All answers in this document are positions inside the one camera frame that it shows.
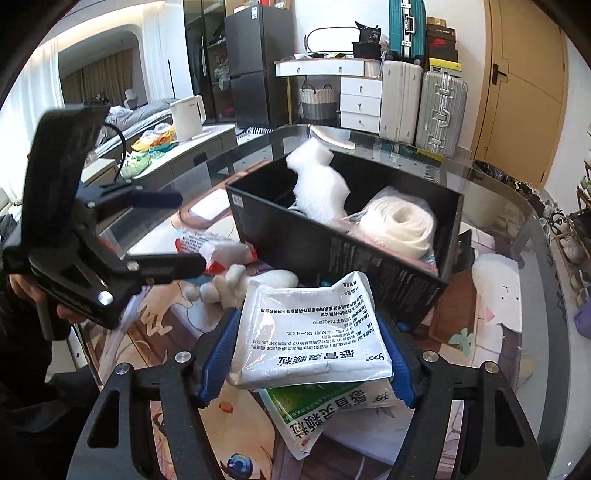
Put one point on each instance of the white electric kettle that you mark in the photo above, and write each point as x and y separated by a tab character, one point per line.
187	117

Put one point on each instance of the green medicine sachet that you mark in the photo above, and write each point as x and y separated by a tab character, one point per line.
318	415

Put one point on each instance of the white suitcase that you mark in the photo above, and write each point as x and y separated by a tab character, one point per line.
400	101

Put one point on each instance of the black pouch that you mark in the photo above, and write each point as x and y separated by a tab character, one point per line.
369	32

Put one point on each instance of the dark glass display cabinet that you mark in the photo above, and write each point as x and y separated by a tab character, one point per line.
207	55

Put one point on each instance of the white plush toy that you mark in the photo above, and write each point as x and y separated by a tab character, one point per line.
231	281

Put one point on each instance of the teal suitcase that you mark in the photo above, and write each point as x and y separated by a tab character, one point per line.
406	32

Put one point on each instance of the white medicine sachet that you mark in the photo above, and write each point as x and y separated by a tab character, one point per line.
304	332

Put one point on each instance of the pile of colourful packets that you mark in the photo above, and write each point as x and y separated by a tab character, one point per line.
147	143

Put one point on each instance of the white dressing table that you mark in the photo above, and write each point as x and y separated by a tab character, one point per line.
360	101

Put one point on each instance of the brown cardboard box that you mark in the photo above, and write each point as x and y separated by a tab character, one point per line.
438	21

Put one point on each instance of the grey bed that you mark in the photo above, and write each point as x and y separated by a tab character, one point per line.
147	113

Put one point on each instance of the yellow black shoe box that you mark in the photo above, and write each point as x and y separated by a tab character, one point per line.
444	67

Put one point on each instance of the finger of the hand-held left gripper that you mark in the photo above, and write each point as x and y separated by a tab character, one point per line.
175	266
157	197

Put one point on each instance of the black shoe box red logo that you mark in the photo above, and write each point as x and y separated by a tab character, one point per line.
442	43

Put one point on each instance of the black storage box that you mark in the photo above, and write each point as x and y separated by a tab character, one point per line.
360	267

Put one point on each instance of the dark grey fridge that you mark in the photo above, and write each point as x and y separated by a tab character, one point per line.
258	46

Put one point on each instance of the silver suitcase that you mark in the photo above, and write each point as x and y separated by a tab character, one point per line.
441	115

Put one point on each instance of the person's left hand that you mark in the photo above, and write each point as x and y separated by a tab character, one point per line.
21	286

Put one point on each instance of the white foam piece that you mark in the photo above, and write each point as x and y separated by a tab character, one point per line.
318	189

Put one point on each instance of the wooden door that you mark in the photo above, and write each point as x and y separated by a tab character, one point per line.
526	115

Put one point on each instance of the rows of shoes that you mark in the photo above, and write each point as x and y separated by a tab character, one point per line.
572	244

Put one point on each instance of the red white glue packet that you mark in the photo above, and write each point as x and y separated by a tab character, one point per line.
198	242

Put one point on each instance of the brown curtain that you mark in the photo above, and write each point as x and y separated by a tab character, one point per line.
101	74

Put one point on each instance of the woven basket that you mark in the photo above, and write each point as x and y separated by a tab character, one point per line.
317	106

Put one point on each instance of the oval mirror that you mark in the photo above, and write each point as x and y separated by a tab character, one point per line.
332	39

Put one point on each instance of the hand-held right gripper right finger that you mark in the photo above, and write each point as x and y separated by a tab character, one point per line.
405	374

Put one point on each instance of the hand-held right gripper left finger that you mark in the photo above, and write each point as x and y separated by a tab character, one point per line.
214	364

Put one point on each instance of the printed table mat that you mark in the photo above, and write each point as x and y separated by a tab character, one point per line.
157	332

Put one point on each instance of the person's left forearm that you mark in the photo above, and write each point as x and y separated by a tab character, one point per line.
27	392

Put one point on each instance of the wooden shoe rack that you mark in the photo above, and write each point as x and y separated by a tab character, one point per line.
585	221

